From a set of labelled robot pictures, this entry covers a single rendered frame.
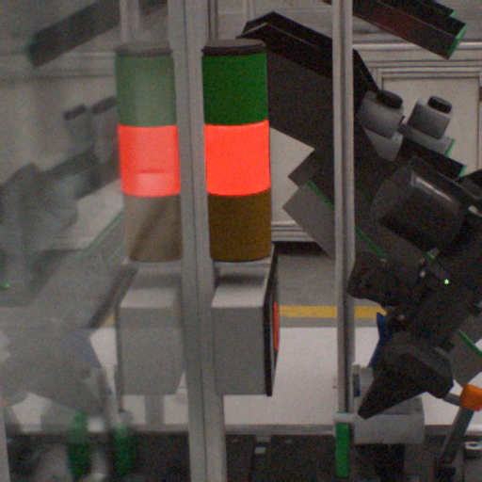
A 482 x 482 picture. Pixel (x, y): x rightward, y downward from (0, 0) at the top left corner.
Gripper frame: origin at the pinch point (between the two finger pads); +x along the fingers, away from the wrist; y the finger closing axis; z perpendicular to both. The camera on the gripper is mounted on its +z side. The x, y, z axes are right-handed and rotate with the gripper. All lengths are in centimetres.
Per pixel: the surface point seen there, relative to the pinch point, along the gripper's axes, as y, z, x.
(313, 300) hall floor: -342, -49, 98
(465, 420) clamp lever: 0.6, -8.5, -1.2
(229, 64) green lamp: 21.5, 27.7, -19.7
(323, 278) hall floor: -370, -51, 96
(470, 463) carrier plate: -5.2, -13.6, 4.1
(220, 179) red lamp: 21.3, 23.7, -12.5
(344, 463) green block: 2.0, -1.6, 8.4
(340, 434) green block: 1.9, 0.4, 6.2
